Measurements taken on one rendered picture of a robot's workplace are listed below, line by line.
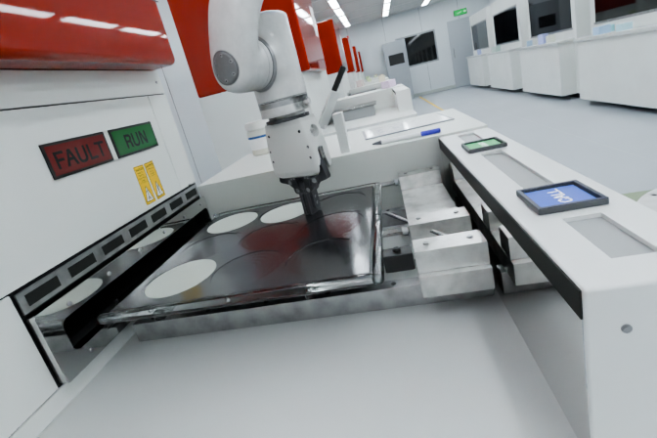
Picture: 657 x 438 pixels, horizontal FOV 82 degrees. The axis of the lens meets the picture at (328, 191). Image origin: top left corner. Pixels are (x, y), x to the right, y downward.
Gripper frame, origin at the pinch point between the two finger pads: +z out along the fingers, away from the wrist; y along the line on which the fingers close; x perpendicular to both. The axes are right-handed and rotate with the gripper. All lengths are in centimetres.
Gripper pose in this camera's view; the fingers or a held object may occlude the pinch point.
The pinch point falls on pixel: (310, 201)
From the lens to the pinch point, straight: 67.7
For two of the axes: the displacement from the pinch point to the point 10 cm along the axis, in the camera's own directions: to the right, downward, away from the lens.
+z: 2.4, 9.3, 2.6
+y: -8.2, 0.5, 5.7
